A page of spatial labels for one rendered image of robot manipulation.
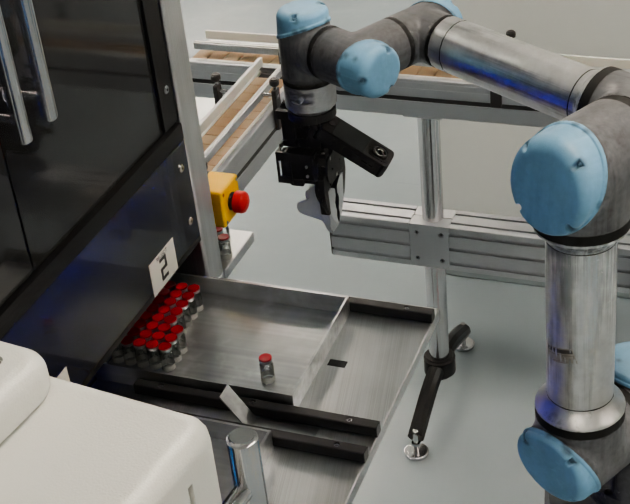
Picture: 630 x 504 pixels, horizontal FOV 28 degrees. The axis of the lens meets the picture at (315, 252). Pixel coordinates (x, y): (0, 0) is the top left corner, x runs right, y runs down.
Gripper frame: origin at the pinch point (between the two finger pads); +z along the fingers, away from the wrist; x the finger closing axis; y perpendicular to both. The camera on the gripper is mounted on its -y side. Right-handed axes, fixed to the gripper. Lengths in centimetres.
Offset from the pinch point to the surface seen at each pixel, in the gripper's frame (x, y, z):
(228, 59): -85, 58, 16
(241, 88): -68, 47, 14
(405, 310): -6.5, -7.9, 19.6
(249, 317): -0.8, 17.7, 21.3
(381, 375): 8.1, -8.5, 21.6
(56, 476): 101, -20, -45
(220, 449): 30.3, 9.0, 21.3
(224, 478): 35.7, 6.0, 21.3
